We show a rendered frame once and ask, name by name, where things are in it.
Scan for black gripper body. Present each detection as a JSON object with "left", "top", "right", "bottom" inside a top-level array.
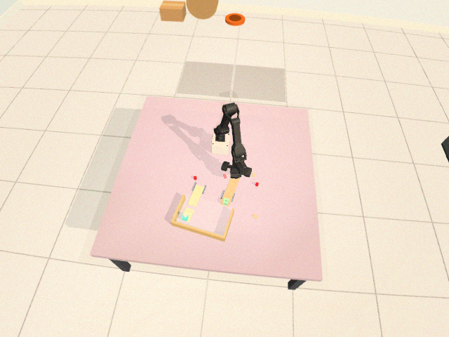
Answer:
[{"left": 221, "top": 161, "right": 252, "bottom": 178}]

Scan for pale yellow flat board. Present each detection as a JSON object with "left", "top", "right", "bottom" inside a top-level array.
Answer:
[{"left": 192, "top": 185, "right": 204, "bottom": 198}]

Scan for orange strip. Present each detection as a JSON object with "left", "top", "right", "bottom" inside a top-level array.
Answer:
[{"left": 220, "top": 178, "right": 240, "bottom": 206}]

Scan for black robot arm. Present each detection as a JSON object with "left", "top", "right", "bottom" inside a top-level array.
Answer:
[{"left": 214, "top": 103, "right": 249, "bottom": 179}]

